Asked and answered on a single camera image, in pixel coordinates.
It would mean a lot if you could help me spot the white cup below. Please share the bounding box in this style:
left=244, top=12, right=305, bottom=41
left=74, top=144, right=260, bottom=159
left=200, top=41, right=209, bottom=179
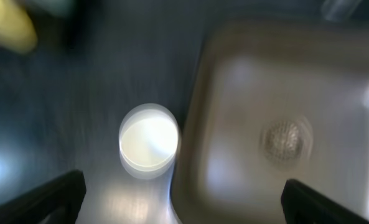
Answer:
left=118, top=103, right=181, bottom=181

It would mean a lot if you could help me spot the steel sink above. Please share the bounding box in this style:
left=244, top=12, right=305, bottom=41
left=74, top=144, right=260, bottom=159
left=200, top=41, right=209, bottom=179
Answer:
left=170, top=15, right=369, bottom=224

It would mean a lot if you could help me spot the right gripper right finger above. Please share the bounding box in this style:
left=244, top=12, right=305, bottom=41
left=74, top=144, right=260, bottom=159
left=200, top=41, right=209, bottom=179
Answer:
left=280, top=179, right=369, bottom=224

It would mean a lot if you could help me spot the yellow cup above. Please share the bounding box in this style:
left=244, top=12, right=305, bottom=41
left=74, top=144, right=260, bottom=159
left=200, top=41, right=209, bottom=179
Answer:
left=0, top=0, right=39, bottom=55

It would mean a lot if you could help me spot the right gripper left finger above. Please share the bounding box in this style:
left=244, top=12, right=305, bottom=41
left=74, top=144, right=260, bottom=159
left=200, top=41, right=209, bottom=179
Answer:
left=0, top=169, right=87, bottom=224

